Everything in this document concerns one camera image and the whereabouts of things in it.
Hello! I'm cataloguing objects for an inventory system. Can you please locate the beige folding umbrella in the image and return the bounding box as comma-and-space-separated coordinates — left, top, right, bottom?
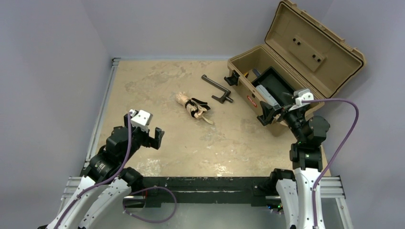
175, 92, 214, 125

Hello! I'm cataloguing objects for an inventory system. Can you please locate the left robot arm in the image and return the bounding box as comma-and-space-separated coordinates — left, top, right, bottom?
42, 121, 164, 229

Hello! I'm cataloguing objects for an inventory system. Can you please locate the white plastic case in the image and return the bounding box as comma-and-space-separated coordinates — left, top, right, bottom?
256, 84, 280, 107

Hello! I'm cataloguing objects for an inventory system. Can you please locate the black toolbox tray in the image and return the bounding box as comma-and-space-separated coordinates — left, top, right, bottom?
252, 67, 294, 107

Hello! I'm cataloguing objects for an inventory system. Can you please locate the black pipe fitting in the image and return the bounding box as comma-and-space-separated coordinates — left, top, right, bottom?
201, 74, 234, 104

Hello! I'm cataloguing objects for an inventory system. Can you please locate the tan plastic toolbox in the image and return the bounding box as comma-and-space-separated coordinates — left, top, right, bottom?
225, 0, 366, 117

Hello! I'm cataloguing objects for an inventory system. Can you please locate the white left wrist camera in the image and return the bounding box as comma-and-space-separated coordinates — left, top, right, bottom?
129, 109, 153, 133

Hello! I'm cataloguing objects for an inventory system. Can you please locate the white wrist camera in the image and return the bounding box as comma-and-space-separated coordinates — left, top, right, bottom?
129, 109, 153, 133
293, 88, 314, 106

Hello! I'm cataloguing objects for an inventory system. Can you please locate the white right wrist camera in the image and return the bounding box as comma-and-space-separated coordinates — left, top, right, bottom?
293, 88, 314, 106

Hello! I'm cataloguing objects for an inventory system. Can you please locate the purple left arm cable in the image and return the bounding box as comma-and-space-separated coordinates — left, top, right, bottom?
52, 112, 134, 229

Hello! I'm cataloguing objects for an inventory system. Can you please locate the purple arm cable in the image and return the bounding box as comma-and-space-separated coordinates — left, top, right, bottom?
300, 98, 360, 229
52, 112, 134, 229

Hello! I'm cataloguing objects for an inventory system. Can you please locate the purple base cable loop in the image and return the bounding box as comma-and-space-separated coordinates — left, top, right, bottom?
122, 186, 178, 224

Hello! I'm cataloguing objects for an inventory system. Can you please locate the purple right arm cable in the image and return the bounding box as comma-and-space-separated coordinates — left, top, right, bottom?
300, 98, 360, 229

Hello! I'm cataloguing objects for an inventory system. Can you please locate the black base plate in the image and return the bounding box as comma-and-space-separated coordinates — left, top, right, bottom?
123, 177, 282, 209

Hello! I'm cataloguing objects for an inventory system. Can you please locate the aluminium frame rail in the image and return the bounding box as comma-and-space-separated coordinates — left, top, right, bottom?
48, 60, 348, 229

